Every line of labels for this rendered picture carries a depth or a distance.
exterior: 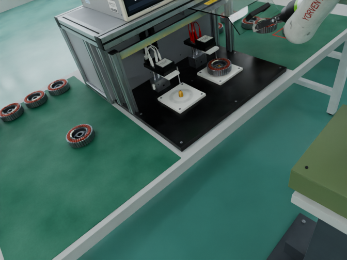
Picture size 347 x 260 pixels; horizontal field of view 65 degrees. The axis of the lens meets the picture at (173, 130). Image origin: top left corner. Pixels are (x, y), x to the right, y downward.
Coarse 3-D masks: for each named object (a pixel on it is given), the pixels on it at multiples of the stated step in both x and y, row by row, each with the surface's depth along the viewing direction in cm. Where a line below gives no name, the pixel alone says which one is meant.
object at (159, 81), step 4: (156, 76) 125; (160, 76) 124; (152, 80) 123; (156, 80) 123; (160, 80) 123; (164, 80) 124; (168, 80) 126; (156, 84) 122; (160, 84) 124; (164, 84) 125; (168, 84) 127; (152, 88) 127; (156, 88) 124; (160, 88) 125; (164, 88) 126
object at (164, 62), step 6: (162, 60) 115; (168, 60) 114; (144, 66) 122; (150, 66) 118; (156, 66) 113; (162, 66) 112; (168, 66) 112; (174, 66) 114; (156, 72) 116; (162, 72) 113; (168, 72) 113; (174, 72) 114; (168, 78) 112
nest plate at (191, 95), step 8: (176, 88) 123; (184, 88) 122; (192, 88) 121; (160, 96) 120; (168, 96) 119; (176, 96) 118; (184, 96) 117; (192, 96) 116; (200, 96) 115; (168, 104) 115; (176, 104) 114; (184, 104) 113; (192, 104) 114
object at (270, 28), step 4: (264, 20) 135; (272, 24) 129; (276, 24) 130; (264, 28) 129; (268, 28) 129; (272, 28) 130; (276, 28) 132; (260, 32) 131; (264, 32) 131; (268, 32) 130
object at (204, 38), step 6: (204, 36) 125; (210, 36) 124; (186, 42) 129; (198, 42) 123; (204, 42) 120; (210, 42) 122; (192, 48) 130; (198, 48) 125; (204, 48) 121; (210, 48) 123; (216, 48) 123
